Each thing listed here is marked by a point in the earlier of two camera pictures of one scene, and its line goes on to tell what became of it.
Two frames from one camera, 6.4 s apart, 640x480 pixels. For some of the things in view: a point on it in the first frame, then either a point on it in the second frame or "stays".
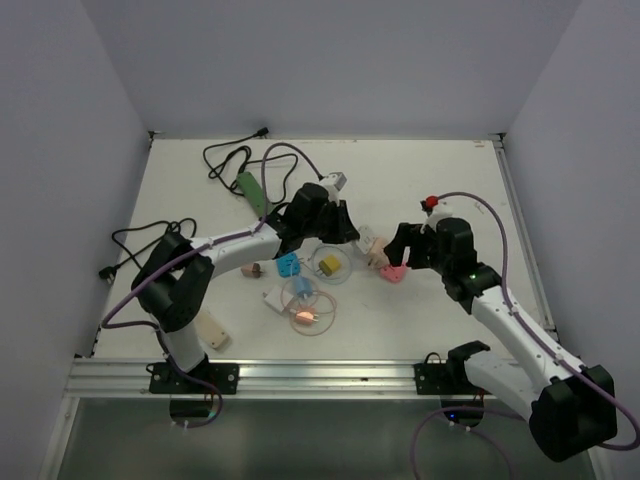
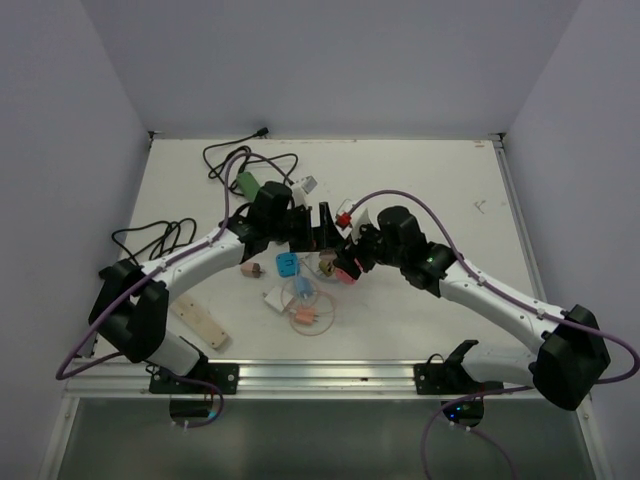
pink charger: [393, 273] -> [342, 277]
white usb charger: [274, 298] stays
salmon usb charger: [306, 317] stays
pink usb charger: [251, 270] stays
